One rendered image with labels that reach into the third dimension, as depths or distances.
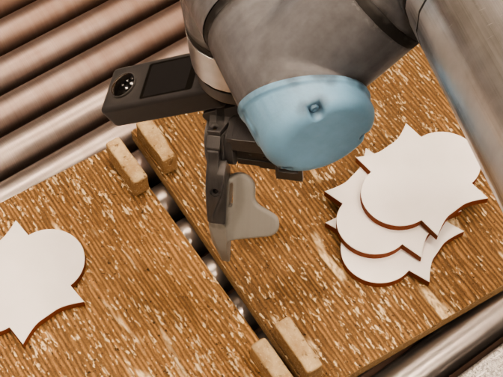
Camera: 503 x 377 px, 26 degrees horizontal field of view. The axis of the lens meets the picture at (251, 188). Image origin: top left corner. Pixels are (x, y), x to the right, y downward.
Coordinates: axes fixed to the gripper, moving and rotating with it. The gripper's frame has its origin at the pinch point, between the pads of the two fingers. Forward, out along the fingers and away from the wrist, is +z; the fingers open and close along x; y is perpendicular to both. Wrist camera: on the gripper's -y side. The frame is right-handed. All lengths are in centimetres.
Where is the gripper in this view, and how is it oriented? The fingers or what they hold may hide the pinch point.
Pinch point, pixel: (234, 188)
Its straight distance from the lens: 100.2
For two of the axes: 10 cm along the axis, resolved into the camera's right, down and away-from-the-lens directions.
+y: 9.8, 1.3, -1.5
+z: 0.7, 5.1, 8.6
